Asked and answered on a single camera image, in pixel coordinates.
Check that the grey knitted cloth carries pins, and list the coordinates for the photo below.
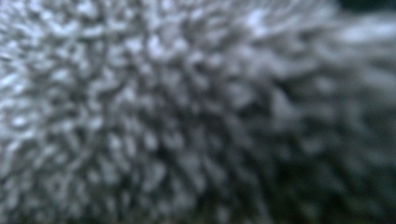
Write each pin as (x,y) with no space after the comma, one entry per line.
(155,109)

